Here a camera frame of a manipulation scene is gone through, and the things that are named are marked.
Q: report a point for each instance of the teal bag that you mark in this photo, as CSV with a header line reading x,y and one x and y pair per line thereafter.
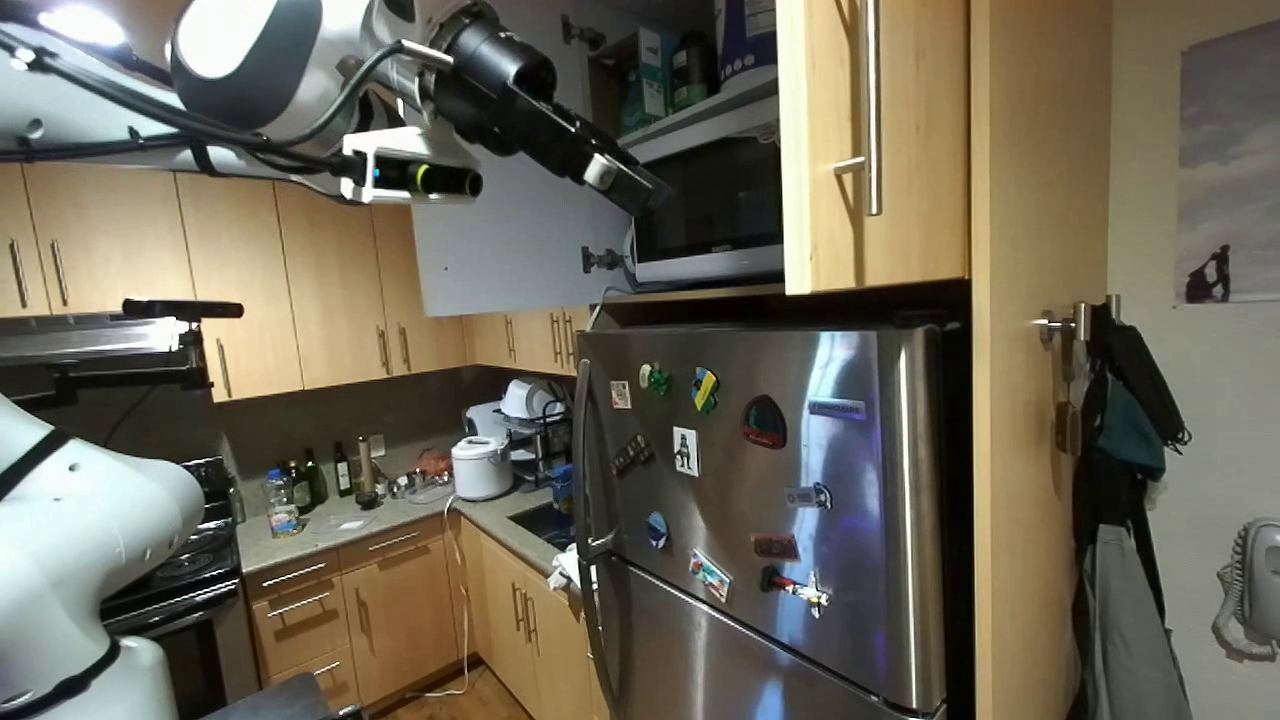
x,y
1129,431

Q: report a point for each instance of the small multicolour fridge magnet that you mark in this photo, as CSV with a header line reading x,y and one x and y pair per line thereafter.
x,y
787,584

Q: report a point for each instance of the steel range hood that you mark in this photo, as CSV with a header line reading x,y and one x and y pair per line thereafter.
x,y
94,351

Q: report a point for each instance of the silver black microwave oven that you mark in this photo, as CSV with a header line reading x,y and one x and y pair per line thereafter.
x,y
705,202

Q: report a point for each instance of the yellow blue green magnet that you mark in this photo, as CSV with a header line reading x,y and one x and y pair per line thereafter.
x,y
701,390

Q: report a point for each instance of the black stereo camera bar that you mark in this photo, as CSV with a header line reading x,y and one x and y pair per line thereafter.
x,y
181,309

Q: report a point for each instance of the red rectangular fridge magnet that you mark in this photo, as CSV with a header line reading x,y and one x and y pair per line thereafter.
x,y
779,546

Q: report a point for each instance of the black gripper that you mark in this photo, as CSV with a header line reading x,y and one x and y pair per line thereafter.
x,y
500,61

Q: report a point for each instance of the small red item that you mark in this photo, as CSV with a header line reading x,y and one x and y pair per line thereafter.
x,y
428,464

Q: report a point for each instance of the rectangular picture fridge magnet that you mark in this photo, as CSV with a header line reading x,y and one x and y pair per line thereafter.
x,y
705,579

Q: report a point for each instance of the grey wall picture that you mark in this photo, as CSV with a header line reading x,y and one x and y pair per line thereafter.
x,y
1232,146

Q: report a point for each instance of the blue carton box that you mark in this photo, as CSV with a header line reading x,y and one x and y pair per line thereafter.
x,y
746,41

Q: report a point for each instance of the teal carton box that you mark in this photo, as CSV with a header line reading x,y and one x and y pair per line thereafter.
x,y
646,80

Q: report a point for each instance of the wooden drawer base cabinet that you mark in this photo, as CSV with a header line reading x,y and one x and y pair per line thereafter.
x,y
303,641

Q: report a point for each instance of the white rice cooker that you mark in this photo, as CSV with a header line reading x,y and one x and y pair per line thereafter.
x,y
480,471

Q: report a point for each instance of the white wall phone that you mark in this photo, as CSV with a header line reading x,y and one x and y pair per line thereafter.
x,y
1258,593

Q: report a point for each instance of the dark jar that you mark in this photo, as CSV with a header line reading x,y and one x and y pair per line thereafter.
x,y
693,73

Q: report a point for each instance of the white cloth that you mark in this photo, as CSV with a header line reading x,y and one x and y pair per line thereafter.
x,y
564,566

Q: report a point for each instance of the stainless steel refrigerator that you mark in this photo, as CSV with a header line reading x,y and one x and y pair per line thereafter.
x,y
866,602

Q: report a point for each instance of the long brown fridge magnet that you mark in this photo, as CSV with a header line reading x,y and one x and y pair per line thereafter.
x,y
629,453

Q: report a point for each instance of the light wood cabinet door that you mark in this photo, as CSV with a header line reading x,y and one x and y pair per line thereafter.
x,y
414,347
112,242
240,294
9,255
334,283

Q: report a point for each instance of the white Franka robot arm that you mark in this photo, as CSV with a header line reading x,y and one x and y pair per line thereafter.
x,y
83,535

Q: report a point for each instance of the green fridge magnet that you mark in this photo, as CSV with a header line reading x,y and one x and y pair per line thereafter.
x,y
654,383

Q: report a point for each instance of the white wall outlet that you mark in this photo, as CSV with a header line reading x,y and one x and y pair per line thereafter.
x,y
377,444

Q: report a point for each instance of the light wood wall cabinet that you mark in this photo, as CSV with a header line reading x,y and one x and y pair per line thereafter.
x,y
527,347

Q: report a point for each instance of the white cupboard shelf board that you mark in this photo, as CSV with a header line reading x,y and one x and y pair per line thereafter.
x,y
701,109

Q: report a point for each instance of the black stove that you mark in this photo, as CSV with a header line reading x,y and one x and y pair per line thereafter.
x,y
203,561

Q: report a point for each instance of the round blue fridge magnet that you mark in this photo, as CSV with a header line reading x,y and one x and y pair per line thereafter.
x,y
658,528

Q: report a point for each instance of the dark glass bottle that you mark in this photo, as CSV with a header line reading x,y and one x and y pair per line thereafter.
x,y
340,471
364,475
314,482

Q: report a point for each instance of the black jacket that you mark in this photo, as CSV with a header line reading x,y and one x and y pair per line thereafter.
x,y
1133,365

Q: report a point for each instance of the shield shaped fridge magnet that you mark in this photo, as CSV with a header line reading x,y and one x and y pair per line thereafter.
x,y
762,420

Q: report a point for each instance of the white rounded appliance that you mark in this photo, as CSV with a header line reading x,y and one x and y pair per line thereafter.
x,y
527,399

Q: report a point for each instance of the white kettle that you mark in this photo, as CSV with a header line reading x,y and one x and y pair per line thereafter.
x,y
484,420

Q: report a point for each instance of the grey padded chair back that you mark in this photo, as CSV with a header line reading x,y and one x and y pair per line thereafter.
x,y
274,699

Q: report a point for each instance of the wooden base cabinet door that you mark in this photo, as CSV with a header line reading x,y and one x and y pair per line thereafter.
x,y
563,652
402,612
491,612

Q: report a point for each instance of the white square magnet black figure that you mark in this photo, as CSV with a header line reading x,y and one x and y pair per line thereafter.
x,y
685,450

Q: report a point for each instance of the clear plastic container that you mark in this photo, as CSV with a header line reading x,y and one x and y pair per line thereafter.
x,y
283,507

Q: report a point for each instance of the grey garment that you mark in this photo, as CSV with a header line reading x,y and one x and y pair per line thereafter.
x,y
1125,641

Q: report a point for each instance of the white square magnet red print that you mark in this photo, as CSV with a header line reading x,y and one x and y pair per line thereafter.
x,y
622,395

